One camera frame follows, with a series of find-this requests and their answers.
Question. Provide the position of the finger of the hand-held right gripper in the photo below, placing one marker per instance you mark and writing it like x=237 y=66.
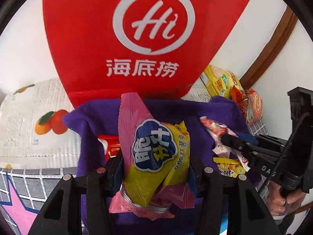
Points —
x=238 y=149
x=247 y=138

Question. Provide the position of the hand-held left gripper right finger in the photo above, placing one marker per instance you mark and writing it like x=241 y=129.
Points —
x=192 y=179

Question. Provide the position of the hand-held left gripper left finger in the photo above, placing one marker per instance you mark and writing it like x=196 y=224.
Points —
x=115 y=176

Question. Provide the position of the pink strawberry print snack packet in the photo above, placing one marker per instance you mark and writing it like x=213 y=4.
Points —
x=215 y=132

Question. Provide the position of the yellow and pink snack packet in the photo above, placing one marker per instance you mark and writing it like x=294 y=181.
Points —
x=151 y=146

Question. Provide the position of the purple fabric storage bin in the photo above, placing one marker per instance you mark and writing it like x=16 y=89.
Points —
x=171 y=113

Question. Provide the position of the person's right hand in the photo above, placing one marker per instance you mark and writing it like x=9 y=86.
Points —
x=281 y=200

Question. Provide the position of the small yellow snack packet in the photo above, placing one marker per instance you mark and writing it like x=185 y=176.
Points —
x=228 y=167

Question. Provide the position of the red candy packet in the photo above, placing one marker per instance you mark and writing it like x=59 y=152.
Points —
x=111 y=145

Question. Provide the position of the red orange chip bag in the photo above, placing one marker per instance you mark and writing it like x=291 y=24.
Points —
x=250 y=107

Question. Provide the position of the pink packet with silver ribbon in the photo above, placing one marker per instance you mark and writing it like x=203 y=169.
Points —
x=127 y=206

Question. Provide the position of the yellow chip bag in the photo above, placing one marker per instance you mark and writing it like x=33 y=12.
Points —
x=217 y=80

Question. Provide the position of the white fruit print cloth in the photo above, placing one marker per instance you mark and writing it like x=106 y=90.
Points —
x=31 y=127

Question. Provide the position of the pink paper star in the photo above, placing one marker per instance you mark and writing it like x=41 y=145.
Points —
x=18 y=208

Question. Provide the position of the red paper bag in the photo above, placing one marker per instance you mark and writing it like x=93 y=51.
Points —
x=97 y=41

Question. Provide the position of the brown wooden door frame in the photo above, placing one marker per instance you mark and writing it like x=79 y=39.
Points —
x=276 y=41

